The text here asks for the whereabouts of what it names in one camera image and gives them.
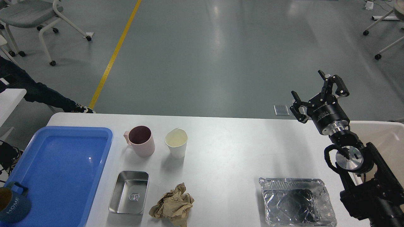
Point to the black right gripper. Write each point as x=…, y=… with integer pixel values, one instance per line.
x=328, y=115

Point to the aluminium foil container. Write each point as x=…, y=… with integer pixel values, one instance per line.
x=297, y=202

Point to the pink plastic mug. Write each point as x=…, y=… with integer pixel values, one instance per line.
x=140, y=138

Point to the stainless steel rectangular dish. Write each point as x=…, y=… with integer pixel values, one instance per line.
x=129, y=193

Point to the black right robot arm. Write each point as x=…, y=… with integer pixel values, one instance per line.
x=371, y=190

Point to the left floor socket plate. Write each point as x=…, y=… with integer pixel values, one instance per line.
x=282, y=110

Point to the white plastic bin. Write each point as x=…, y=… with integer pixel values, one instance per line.
x=388, y=138

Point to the white power adapter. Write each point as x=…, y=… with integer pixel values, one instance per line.
x=369, y=5

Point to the white paper cup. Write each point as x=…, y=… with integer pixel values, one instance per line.
x=176, y=141

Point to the crumpled brown paper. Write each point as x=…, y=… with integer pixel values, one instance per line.
x=175, y=205

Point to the blue plastic tray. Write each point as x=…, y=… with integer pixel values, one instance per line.
x=61, y=167

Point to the grey office chair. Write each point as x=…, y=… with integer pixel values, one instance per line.
x=36, y=13

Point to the person in dark trousers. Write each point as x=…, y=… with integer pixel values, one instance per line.
x=17, y=78

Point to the white side table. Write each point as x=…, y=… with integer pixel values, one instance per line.
x=9, y=99

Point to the dark blue home mug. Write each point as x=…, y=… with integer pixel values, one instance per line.
x=14, y=207

